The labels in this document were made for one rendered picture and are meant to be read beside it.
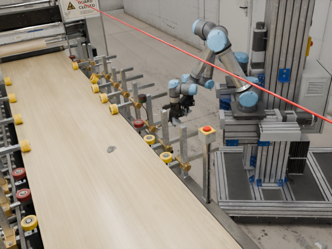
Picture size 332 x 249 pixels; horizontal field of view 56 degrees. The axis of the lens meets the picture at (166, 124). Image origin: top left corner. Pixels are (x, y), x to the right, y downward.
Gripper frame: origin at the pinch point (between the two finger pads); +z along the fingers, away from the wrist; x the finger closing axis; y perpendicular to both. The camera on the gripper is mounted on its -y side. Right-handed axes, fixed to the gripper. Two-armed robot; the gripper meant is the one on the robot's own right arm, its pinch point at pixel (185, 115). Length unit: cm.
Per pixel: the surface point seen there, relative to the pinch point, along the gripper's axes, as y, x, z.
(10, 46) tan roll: -110, 227, -27
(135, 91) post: -34.6, 19.3, -24.3
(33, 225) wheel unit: -130, -64, -7
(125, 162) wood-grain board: -70, -41, -7
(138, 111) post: -34.2, 19.3, -6.0
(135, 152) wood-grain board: -60, -35, -7
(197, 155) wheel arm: -22, -51, 1
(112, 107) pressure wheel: -54, 22, -14
